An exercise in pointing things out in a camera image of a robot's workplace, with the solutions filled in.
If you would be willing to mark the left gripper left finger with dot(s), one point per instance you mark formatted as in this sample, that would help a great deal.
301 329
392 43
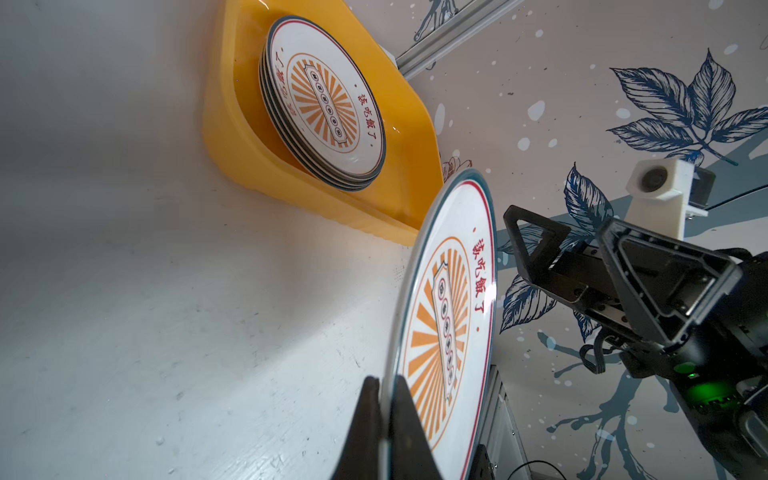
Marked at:
359 458

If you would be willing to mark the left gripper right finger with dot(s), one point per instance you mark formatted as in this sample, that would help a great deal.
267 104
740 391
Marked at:
410 456

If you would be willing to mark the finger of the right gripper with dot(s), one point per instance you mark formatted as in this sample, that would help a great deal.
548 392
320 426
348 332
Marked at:
536 241

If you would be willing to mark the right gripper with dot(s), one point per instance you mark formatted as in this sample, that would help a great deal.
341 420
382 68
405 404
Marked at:
693 316

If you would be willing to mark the orange sunburst plate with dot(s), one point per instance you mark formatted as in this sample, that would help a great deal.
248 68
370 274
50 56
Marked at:
325 98
441 338

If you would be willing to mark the yellow plastic bin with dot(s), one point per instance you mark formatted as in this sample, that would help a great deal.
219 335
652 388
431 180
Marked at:
245 146

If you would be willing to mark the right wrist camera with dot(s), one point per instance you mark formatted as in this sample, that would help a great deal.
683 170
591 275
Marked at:
666 193

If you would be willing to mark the horizontal aluminium frame bar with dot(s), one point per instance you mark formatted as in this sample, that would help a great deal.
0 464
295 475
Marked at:
445 28

